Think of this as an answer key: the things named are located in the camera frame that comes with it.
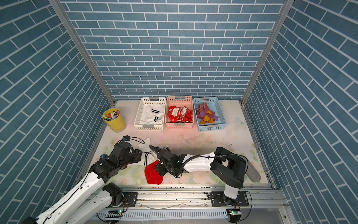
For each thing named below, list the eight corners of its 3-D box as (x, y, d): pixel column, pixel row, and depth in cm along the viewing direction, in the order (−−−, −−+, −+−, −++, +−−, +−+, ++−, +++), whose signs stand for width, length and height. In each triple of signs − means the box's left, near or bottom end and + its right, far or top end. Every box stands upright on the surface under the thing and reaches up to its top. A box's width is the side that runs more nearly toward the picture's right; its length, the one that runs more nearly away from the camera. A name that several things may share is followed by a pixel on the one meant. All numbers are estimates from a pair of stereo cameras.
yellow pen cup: (108, 133, 102) (99, 121, 91) (113, 120, 110) (106, 108, 99) (123, 133, 103) (116, 121, 91) (128, 120, 110) (122, 108, 99)
